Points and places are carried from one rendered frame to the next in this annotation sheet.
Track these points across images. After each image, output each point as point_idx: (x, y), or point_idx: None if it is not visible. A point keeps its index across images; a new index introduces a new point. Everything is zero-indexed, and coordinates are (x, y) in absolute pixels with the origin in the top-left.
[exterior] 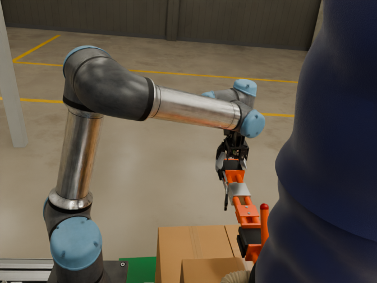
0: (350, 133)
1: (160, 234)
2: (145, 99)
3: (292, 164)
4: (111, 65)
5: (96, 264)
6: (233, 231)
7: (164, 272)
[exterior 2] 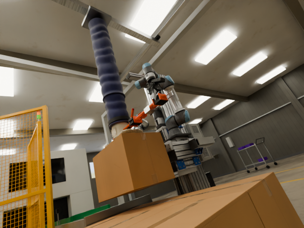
0: None
1: (260, 174)
2: None
3: None
4: None
5: (166, 125)
6: (228, 195)
7: (221, 184)
